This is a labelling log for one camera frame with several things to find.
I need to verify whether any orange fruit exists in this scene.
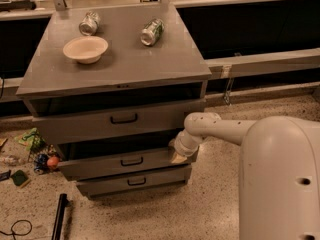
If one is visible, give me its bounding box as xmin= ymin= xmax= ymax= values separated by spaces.
xmin=47 ymin=156 xmax=60 ymax=171

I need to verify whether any dark small packet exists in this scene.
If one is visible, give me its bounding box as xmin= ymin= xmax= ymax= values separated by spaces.
xmin=0 ymin=170 xmax=11 ymax=182

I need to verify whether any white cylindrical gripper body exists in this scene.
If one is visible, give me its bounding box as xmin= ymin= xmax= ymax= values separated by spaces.
xmin=174 ymin=130 xmax=202 ymax=157

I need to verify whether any black bar on floor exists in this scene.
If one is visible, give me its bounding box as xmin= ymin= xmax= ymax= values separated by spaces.
xmin=51 ymin=193 xmax=69 ymax=240

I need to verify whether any grey drawer cabinet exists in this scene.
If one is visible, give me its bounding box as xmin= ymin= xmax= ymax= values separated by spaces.
xmin=17 ymin=4 xmax=211 ymax=198

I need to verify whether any grey bottom drawer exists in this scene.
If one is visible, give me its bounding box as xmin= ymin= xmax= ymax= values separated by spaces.
xmin=76 ymin=165 xmax=192 ymax=198

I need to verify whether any green chip bag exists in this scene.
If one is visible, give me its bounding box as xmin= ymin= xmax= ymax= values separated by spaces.
xmin=15 ymin=128 xmax=46 ymax=152

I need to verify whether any green soda can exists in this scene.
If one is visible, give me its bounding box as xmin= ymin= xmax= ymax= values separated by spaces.
xmin=140 ymin=18 xmax=164 ymax=46

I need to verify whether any clear plastic bottle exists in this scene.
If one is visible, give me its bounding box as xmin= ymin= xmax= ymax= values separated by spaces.
xmin=0 ymin=156 xmax=25 ymax=166

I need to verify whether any black cable loop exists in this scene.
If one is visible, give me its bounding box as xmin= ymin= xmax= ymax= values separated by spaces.
xmin=0 ymin=219 xmax=34 ymax=240

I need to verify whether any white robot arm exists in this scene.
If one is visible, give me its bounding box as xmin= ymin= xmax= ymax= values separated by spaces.
xmin=169 ymin=112 xmax=320 ymax=240

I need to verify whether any blue soda can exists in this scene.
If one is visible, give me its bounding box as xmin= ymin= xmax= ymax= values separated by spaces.
xmin=34 ymin=154 xmax=49 ymax=175

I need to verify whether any grey drawer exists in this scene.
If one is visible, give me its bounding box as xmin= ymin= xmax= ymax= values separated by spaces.
xmin=76 ymin=165 xmax=192 ymax=198
xmin=57 ymin=143 xmax=198 ymax=182
xmin=33 ymin=99 xmax=205 ymax=144

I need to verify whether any silver can lying left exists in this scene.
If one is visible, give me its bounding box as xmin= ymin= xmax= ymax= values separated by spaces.
xmin=79 ymin=11 xmax=100 ymax=36

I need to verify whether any grey top drawer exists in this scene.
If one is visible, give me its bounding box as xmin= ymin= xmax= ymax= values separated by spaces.
xmin=33 ymin=99 xmax=205 ymax=144

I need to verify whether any green yellow sponge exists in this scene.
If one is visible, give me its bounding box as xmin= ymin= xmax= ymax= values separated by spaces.
xmin=11 ymin=170 xmax=30 ymax=188

